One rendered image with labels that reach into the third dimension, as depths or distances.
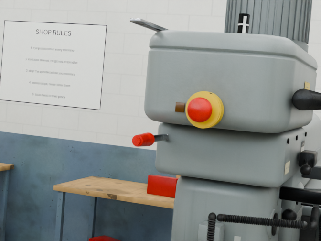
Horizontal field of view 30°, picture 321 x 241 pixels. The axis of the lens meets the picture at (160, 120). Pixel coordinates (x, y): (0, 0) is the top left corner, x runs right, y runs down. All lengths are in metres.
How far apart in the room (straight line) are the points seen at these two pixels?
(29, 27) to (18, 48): 0.25
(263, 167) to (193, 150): 0.13
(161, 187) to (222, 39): 4.19
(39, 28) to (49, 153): 1.29
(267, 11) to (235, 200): 0.45
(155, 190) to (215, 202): 4.03
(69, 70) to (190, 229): 5.05
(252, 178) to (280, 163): 0.06
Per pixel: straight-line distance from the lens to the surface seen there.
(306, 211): 1.57
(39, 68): 6.30
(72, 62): 6.11
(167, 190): 5.11
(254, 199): 1.12
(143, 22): 0.97
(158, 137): 1.05
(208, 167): 1.09
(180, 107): 0.99
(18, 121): 6.42
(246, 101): 0.97
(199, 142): 1.09
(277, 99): 0.98
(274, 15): 1.36
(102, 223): 6.04
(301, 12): 1.39
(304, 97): 0.98
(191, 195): 1.14
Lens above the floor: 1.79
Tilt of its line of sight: 3 degrees down
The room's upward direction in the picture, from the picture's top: 5 degrees clockwise
